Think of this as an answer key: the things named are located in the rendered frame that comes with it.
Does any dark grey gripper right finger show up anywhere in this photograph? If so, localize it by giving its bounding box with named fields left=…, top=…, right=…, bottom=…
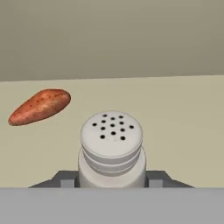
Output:
left=144, top=170, right=196, bottom=189

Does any white shaker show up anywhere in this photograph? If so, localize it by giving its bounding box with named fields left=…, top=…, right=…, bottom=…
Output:
left=77, top=110, right=147, bottom=189

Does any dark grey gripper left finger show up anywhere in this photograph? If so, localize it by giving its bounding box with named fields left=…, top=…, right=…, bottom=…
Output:
left=28, top=170, right=81, bottom=189

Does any orange sweet potato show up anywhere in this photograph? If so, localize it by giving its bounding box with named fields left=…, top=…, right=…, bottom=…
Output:
left=8, top=88, right=72, bottom=127

